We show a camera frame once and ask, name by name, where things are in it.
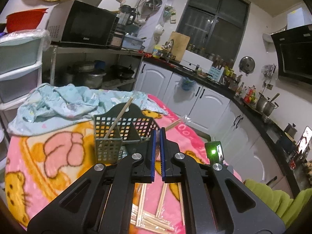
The blue plastic bag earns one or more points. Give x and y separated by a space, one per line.
187 84

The steel pot on stove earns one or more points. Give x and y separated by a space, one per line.
266 106

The pink cartoon blanket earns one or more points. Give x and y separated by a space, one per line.
39 168

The green sleeve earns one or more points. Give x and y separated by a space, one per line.
279 201

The pastel plastic drawer unit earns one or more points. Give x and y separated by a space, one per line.
21 64

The hanging steel bowl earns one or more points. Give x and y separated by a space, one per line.
152 4

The white cabinet doors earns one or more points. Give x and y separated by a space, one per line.
246 140

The metal shelf rack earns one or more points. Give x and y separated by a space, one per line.
58 58

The dark kitchen window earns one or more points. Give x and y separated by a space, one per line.
214 27

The black range hood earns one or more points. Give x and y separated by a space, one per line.
293 48

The red plastic basin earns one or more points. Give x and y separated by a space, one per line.
24 20

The black blender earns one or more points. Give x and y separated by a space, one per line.
126 15

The hanging steel pot lid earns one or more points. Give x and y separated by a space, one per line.
246 65

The steel pot on shelf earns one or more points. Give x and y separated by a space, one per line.
92 80

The wooden cutting board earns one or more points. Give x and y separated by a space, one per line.
179 46

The black wok on shelf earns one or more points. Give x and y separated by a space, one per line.
121 72

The light blue crumpled cloth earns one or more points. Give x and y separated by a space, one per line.
48 108

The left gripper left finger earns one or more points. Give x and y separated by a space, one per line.
114 194

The black microwave oven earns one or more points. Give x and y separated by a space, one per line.
76 22

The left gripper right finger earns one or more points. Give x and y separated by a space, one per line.
178 167

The light blue knife block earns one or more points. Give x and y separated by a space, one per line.
215 74

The white box on counter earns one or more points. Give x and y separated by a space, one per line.
191 60

